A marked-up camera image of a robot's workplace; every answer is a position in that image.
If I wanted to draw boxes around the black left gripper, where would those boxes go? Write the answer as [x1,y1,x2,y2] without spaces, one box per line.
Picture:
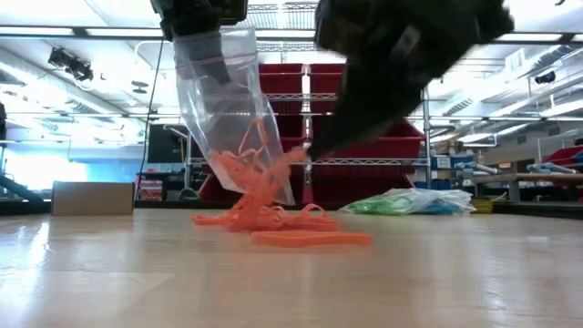
[149,0,232,86]

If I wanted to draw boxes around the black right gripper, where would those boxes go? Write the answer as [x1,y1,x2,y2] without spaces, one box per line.
[308,0,517,159]

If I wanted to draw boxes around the bunch of green rubber bands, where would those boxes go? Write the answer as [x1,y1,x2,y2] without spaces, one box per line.
[346,196,411,216]

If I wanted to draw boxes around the bunch of blue rubber bands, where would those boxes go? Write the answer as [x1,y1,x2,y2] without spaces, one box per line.
[412,200,465,216]

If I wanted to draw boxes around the bunch of orange rubber bands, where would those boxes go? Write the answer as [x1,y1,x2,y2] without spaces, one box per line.
[208,117,312,207]

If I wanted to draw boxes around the orange rubber band tangle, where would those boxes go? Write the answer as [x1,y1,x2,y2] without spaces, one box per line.
[190,202,342,233]

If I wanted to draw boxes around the stack of blue bins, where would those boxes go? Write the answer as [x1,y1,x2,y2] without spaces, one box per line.
[413,155,453,190]

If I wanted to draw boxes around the black monitor screen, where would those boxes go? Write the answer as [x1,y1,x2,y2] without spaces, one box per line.
[146,122,201,165]

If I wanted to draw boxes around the long ceiling light bar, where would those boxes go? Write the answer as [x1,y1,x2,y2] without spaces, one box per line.
[494,30,565,46]
[0,25,169,38]

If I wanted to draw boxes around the black ceiling track spotlight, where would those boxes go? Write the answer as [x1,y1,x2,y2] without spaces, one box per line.
[46,46,95,84]

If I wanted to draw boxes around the red and white box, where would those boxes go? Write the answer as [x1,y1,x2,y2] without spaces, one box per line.
[138,178,164,201]

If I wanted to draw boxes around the wooden bench with grey legs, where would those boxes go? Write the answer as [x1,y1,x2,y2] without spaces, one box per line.
[471,171,583,204]

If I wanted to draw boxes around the small cardboard box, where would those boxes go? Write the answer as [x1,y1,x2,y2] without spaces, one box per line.
[50,180,136,217]

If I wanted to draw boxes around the red storage bin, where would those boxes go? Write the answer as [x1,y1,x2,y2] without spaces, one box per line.
[543,144,583,168]

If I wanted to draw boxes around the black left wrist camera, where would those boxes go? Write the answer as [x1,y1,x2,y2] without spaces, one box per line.
[220,0,250,27]

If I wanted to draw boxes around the wire shelving cart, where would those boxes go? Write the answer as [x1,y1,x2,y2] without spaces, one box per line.
[181,2,434,211]

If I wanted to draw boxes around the yellow wire spool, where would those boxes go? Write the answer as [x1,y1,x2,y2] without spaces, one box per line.
[471,196,496,216]

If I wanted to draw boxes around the black ceiling camera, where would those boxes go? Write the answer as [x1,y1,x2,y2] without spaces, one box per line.
[533,69,558,86]

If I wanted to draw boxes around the black aluminium rig frame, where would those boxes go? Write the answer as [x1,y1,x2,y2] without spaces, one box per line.
[0,170,583,221]

